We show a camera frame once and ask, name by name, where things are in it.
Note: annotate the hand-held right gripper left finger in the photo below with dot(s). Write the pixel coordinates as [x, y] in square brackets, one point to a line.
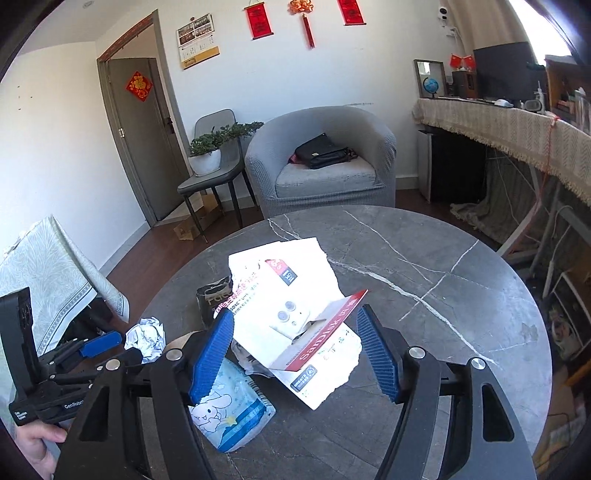
[214, 355]

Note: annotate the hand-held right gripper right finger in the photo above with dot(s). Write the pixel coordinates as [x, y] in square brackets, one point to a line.
[376, 357]

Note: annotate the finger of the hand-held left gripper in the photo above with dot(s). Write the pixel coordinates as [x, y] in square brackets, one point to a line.
[99, 344]
[69, 377]

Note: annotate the blue cartoon tissue packet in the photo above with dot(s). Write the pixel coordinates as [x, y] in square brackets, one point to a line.
[235, 415]

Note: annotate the white torn card package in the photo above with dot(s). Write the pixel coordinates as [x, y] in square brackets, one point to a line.
[286, 286]

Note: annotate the person's left hand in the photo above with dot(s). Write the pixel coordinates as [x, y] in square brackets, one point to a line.
[34, 445]

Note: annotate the black small packet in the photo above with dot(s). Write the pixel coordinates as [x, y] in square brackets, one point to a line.
[210, 300]

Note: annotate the pale green patterned cloth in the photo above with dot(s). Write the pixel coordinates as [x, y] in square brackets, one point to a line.
[41, 272]

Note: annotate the cardboard box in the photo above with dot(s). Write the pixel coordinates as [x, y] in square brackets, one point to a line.
[189, 226]

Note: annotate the grey dining chair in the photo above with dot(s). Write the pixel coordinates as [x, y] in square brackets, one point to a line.
[207, 184]

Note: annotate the potted green plant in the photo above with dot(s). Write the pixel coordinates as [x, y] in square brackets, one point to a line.
[205, 161]

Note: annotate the grey door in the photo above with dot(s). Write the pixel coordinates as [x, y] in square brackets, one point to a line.
[138, 147]

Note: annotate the white tower appliance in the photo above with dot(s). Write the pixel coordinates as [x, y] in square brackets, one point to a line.
[425, 161]

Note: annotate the grey hanging cloth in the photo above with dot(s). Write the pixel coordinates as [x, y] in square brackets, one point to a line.
[503, 198]

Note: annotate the black handbag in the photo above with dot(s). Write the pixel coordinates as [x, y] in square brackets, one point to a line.
[323, 152]

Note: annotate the grey armchair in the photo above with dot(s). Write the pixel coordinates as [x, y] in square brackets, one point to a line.
[323, 134]

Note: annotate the red diamond door decoration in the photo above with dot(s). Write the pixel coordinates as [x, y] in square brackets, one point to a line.
[139, 86]

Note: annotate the desk with beige fringed cloth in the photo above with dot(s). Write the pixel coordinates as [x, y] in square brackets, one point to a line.
[508, 129]

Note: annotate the small blue globe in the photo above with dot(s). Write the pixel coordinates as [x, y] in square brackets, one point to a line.
[430, 85]

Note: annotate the white computer mouse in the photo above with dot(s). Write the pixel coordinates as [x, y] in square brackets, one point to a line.
[504, 103]

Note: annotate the brown wooden speaker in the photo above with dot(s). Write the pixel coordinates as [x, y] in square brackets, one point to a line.
[464, 83]

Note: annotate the framed mirror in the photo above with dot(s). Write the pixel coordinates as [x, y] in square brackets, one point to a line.
[436, 67]

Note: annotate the white small desk appliance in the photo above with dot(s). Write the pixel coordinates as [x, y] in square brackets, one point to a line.
[535, 104]

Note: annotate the small red flags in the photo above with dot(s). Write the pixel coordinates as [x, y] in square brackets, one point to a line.
[461, 61]

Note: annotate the black monitor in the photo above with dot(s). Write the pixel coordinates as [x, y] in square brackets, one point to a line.
[503, 69]

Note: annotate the wooden shelf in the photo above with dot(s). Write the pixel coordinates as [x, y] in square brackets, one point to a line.
[568, 83]

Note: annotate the red knot ornament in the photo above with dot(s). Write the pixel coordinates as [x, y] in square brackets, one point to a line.
[308, 27]

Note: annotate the wall calendar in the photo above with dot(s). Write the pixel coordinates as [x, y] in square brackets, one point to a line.
[198, 41]

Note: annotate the red wall scroll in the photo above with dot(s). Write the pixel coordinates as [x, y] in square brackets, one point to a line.
[258, 21]
[351, 11]

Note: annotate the white security camera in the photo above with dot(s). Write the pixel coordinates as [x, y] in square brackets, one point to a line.
[445, 13]

